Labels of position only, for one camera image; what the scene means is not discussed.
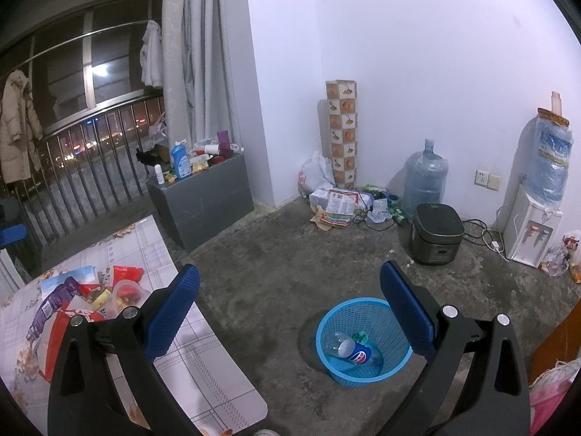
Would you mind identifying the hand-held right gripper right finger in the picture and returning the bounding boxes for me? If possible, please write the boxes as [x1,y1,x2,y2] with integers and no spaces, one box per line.
[379,261,532,436]

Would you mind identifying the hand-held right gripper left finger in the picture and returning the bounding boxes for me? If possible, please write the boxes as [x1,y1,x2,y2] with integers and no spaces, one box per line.
[48,263,214,436]

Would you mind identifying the blue plastic mesh basket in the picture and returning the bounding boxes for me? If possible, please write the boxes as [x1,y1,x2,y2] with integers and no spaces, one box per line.
[315,297,414,389]

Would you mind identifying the blue and white packet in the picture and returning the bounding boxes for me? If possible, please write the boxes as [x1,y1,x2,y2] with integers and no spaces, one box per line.
[40,266,99,301]

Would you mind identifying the clear plastic food container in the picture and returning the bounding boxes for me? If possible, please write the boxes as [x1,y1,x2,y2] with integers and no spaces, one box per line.
[110,279,154,318]

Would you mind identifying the red snack wrapper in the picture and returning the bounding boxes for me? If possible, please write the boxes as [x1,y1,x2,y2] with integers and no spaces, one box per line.
[113,265,145,292]

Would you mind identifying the floral checked tablecloth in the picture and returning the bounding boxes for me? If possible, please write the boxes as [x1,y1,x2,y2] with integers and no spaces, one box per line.
[0,215,268,436]

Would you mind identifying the clear plastic soda bottle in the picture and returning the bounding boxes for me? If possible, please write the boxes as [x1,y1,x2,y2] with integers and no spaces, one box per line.
[323,331,384,371]

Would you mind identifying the black rice cooker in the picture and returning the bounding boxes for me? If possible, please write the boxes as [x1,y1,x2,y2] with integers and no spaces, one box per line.
[411,203,466,267]

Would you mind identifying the grey cabinet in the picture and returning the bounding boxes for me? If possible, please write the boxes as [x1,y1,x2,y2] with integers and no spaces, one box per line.
[146,152,255,254]

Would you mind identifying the purple snack packet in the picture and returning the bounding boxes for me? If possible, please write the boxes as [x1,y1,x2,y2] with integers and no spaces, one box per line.
[26,277,85,342]

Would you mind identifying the crumpled paper packets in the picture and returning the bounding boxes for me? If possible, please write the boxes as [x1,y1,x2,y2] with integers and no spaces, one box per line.
[310,206,351,233]

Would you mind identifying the red and white snack bag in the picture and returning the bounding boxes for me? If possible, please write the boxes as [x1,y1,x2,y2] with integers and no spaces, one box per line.
[42,299,106,383]

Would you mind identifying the empty blue water jug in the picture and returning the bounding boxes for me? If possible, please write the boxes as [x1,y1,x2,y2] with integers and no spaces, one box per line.
[402,138,450,215]

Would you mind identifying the white water dispenser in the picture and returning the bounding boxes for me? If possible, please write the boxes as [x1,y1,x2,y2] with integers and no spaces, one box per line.
[502,186,563,268]

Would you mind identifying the wooden door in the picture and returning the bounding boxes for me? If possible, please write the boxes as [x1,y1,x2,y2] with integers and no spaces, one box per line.
[528,288,581,388]

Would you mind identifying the clear plastic snack bag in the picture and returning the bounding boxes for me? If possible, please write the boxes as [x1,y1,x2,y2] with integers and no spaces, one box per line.
[541,244,571,279]

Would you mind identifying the pink cloth bag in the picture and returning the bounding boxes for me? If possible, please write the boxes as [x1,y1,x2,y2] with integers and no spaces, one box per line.
[528,359,581,436]

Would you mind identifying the white plastic bag red print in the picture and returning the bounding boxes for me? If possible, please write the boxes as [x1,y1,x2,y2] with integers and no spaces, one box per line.
[297,150,337,199]

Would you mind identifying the metal balcony railing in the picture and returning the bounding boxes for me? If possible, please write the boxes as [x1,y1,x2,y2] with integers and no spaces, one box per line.
[0,91,167,248]

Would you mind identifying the blue plastic object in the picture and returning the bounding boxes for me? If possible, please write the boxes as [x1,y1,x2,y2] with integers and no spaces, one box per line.
[0,224,28,249]

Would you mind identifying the patterned cardboard box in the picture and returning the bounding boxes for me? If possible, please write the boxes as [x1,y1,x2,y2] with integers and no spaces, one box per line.
[324,79,359,190]

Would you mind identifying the wrapped water jug on dispenser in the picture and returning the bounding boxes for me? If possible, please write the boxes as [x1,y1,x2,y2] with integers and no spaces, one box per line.
[525,116,574,206]

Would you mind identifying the beige hanging coat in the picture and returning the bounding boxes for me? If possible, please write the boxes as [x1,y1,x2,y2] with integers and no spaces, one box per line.
[0,70,44,185]

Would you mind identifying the woven basket lid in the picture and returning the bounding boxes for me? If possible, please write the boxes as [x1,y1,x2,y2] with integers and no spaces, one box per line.
[537,106,571,128]

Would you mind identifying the white hanging jacket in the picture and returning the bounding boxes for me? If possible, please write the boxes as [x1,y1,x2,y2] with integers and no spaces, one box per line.
[138,20,164,90]

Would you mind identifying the grey curtain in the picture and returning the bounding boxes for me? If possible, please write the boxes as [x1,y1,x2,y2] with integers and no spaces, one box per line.
[161,0,249,148]

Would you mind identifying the balcony window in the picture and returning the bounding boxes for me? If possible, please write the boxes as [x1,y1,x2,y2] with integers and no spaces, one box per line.
[25,0,165,134]

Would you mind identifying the metal clothes rod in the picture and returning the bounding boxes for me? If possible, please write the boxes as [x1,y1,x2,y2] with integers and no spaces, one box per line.
[0,20,162,80]

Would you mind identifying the black power cable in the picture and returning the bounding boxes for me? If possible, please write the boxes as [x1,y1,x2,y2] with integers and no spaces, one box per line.
[462,219,494,242]

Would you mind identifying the wall power outlet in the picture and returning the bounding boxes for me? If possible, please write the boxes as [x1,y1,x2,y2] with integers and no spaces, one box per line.
[474,169,502,190]

